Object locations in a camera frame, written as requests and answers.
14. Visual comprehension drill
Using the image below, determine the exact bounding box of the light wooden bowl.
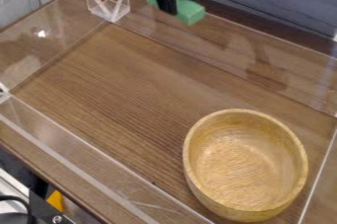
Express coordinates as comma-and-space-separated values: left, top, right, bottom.
182, 109, 309, 222

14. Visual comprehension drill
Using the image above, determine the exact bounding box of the black cable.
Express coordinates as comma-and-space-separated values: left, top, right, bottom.
0, 195, 37, 224

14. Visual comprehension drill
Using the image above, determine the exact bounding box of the green rectangular block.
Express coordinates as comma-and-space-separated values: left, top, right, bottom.
146, 0, 206, 27

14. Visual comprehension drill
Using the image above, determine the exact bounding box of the yellow warning label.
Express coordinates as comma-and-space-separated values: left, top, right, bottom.
46, 190, 62, 211

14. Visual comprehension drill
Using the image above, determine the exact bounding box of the clear acrylic corner bracket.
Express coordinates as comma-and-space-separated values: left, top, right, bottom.
85, 0, 130, 23

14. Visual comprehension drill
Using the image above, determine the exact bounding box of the clear acrylic tray wall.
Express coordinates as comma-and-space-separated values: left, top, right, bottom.
0, 0, 337, 224

